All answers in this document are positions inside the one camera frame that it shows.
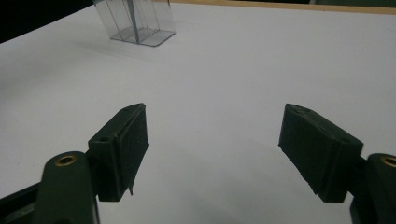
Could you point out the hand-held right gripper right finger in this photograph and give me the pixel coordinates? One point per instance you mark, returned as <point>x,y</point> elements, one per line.
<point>320,152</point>

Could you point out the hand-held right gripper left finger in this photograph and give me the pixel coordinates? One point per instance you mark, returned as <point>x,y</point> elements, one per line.
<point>120,155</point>

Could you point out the clear plastic divided pen holder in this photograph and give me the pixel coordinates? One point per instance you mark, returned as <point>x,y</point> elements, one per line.
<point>140,21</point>

